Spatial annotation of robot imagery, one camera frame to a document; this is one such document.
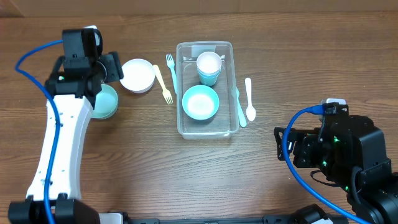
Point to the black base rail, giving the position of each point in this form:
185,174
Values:
309,214

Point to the pink plastic cup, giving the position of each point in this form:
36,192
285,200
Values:
209,63

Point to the green plastic fork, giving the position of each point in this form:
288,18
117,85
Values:
241,112

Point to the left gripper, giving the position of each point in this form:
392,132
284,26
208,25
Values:
115,69

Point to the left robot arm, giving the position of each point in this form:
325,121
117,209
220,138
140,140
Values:
54,195

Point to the green plastic cup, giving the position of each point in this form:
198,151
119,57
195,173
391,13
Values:
208,80

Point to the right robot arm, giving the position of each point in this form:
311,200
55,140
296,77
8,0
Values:
350,151

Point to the yellow plastic fork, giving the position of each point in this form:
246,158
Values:
165,92

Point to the pale green bowl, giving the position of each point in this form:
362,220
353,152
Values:
106,102

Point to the white plastic spoon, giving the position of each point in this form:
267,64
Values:
250,110

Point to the white pink bowl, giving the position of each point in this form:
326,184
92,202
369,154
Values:
139,75

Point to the blue plastic fork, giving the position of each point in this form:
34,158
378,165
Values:
171,66

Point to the clear plastic container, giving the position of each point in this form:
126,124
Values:
219,126

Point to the blue bowl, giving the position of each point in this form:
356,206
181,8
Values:
200,102

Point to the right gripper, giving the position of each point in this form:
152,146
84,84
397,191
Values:
301,139

